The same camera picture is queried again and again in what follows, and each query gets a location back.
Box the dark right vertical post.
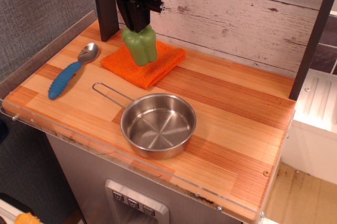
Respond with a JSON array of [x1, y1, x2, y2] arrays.
[[289, 0, 334, 101]]

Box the orange cloth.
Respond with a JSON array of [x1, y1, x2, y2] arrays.
[[101, 41, 186, 90]]

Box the clear acrylic edge guard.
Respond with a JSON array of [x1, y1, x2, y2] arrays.
[[4, 95, 295, 223]]

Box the small stainless steel pot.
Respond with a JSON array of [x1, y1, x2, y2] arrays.
[[92, 82, 197, 159]]

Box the dark vertical post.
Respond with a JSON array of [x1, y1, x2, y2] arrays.
[[289, 0, 334, 101], [95, 0, 120, 42]]

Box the silver dispenser button panel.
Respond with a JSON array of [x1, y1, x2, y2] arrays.
[[105, 179, 170, 223]]

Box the white toy sink unit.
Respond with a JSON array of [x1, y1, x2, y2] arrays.
[[281, 70, 336, 183]]

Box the blue handled metal spoon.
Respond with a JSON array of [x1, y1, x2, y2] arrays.
[[48, 43, 98, 100]]

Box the dark left vertical post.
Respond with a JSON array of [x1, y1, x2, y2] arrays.
[[95, 0, 120, 42]]

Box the grey toy fridge cabinet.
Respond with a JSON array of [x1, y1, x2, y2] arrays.
[[47, 135, 239, 223]]

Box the yellow object bottom left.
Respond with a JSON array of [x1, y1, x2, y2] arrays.
[[14, 213, 41, 224]]

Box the green toy bell pepper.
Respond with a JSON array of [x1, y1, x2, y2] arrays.
[[122, 25, 157, 66]]

